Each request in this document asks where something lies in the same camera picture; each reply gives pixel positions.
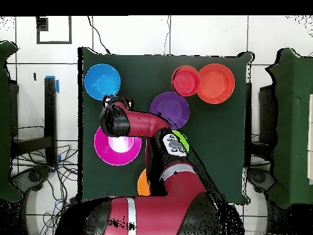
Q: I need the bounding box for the blue bowl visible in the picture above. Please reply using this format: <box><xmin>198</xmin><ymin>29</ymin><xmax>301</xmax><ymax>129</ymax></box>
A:
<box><xmin>84</xmin><ymin>63</ymin><xmax>121</xmax><ymax>101</ymax></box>

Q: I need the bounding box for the purple bowl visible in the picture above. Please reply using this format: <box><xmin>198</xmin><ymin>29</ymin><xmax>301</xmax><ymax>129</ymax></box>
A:
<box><xmin>149</xmin><ymin>91</ymin><xmax>191</xmax><ymax>131</ymax></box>

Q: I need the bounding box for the small orange bowl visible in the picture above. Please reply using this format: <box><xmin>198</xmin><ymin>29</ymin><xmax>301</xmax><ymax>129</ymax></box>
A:
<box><xmin>171</xmin><ymin>65</ymin><xmax>201</xmax><ymax>97</ymax></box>

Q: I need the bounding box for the large magenta bowl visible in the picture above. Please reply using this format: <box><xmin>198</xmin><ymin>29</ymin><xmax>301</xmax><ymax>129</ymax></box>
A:
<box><xmin>93</xmin><ymin>125</ymin><xmax>142</xmax><ymax>167</ymax></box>

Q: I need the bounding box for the green bowl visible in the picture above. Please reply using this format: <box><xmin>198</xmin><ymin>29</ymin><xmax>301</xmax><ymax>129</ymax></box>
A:
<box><xmin>172</xmin><ymin>129</ymin><xmax>191</xmax><ymax>154</ymax></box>

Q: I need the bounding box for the black metal stand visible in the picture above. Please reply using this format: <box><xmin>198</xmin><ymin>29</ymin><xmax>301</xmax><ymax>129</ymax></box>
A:
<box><xmin>12</xmin><ymin>75</ymin><xmax>61</xmax><ymax>170</ymax></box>

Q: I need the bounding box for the large light orange bowl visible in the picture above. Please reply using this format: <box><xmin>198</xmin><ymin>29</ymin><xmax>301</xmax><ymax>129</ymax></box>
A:
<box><xmin>136</xmin><ymin>168</ymin><xmax>152</xmax><ymax>197</ymax></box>

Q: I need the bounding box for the large red-orange bowl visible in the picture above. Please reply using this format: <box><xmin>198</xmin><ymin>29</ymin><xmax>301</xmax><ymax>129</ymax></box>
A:
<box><xmin>196</xmin><ymin>63</ymin><xmax>236</xmax><ymax>105</ymax></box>

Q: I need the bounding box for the dark green table cloth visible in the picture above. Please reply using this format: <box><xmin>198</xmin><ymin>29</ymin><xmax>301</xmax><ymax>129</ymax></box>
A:
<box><xmin>77</xmin><ymin>46</ymin><xmax>254</xmax><ymax>206</ymax></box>

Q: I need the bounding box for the green covered side table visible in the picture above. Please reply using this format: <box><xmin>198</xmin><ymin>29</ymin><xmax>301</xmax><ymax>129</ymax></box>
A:
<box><xmin>0</xmin><ymin>40</ymin><xmax>23</xmax><ymax>203</ymax></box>
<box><xmin>266</xmin><ymin>47</ymin><xmax>313</xmax><ymax>209</ymax></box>

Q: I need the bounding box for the black square floor frame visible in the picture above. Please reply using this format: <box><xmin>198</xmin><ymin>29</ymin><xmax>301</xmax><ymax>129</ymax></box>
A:
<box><xmin>36</xmin><ymin>16</ymin><xmax>73</xmax><ymax>45</ymax></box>

